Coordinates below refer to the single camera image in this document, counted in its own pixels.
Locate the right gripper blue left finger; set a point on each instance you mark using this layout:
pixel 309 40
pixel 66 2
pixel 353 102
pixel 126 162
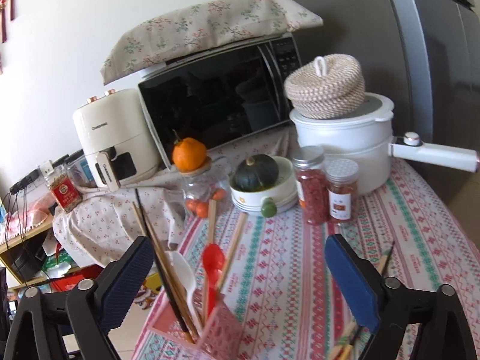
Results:
pixel 75 324

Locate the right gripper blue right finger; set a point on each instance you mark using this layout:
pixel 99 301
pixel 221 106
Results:
pixel 386 307

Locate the white plastic spoon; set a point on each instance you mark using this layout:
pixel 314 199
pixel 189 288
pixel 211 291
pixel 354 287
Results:
pixel 186 276

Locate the pink perforated utensil holder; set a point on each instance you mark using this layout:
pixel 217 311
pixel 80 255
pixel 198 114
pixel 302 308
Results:
pixel 164 340

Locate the red plastic spoon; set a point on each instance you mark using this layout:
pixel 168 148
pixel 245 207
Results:
pixel 213 260

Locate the red gift box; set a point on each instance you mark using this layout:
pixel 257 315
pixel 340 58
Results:
pixel 71 279

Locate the yellow cartoon cardboard box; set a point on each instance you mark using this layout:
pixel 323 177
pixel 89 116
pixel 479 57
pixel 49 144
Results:
pixel 148 291

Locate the small-flower cloth on side table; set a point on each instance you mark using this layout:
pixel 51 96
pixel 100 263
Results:
pixel 102 227

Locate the patterned striped tablecloth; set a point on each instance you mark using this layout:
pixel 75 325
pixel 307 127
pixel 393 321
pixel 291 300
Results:
pixel 283 296

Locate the red labelled snack jar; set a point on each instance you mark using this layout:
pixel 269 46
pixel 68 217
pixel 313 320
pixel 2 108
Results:
pixel 62 188

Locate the short jar labelled dried fruit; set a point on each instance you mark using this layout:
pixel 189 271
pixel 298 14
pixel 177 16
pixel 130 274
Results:
pixel 342 176

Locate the white bowl with green knob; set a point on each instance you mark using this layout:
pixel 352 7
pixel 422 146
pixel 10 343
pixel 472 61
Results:
pixel 269 202

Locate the tall jar red goji berries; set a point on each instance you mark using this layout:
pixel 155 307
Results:
pixel 308 162

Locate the cream air fryer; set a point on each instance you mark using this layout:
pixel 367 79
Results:
pixel 116 140

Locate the glass jar with tomatoes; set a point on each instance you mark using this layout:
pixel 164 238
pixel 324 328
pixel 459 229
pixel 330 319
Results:
pixel 208 183

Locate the dark green squash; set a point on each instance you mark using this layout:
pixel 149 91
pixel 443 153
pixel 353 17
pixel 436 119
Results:
pixel 255 173

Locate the orange tangerine on jar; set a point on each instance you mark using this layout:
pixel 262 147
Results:
pixel 188 154

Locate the black microwave oven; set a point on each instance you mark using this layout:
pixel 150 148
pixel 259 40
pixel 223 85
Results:
pixel 221 95

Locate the floral cloth on microwave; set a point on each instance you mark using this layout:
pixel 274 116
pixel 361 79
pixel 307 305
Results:
pixel 202 27

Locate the grey refrigerator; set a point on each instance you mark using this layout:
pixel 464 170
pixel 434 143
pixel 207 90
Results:
pixel 421 54

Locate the white electric pot with handle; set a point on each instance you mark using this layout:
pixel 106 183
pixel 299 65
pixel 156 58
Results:
pixel 366 136

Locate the woven rope lidded basket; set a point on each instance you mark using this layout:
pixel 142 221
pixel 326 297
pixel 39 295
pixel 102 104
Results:
pixel 329 87

